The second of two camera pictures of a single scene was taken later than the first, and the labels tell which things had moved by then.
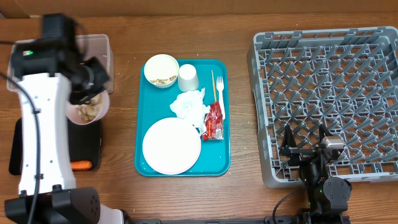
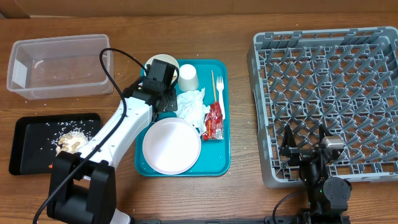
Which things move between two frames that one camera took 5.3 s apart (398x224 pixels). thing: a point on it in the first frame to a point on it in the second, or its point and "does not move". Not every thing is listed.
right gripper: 300,154 does not move
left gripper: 102,78 to 172,103
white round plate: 171,145 does not move
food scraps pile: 89,111 to 72,142
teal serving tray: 152,104 does not move
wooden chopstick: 214,86 does not move
